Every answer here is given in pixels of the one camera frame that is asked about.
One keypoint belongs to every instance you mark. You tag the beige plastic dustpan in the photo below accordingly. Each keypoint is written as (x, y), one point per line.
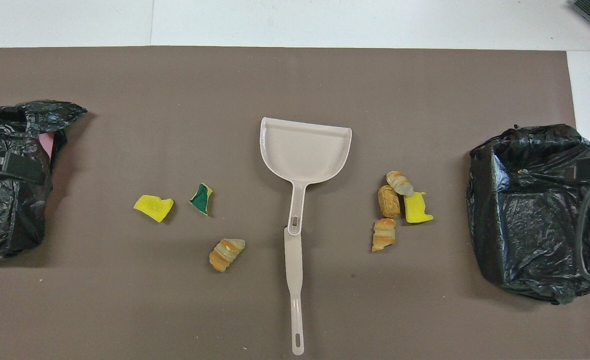
(302, 150)

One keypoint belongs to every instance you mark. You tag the brown table mat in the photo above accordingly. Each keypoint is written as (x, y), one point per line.
(174, 100)

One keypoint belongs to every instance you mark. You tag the black bag over pink bin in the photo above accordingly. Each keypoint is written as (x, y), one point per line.
(4, 220)

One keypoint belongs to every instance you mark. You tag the brown bread roll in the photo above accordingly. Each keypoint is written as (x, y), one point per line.
(389, 202)

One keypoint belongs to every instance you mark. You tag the croissant toy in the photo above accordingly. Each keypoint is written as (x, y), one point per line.
(384, 235)
(224, 254)

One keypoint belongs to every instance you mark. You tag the black bag lined bin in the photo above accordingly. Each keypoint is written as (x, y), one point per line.
(525, 225)

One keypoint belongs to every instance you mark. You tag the green and yellow sponge piece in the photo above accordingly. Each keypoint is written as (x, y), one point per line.
(202, 199)

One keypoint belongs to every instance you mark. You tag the pale striped bread roll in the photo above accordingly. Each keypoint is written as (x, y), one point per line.
(400, 182)

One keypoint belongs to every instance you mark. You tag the beige hand brush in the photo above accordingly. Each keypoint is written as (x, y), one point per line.
(293, 265)

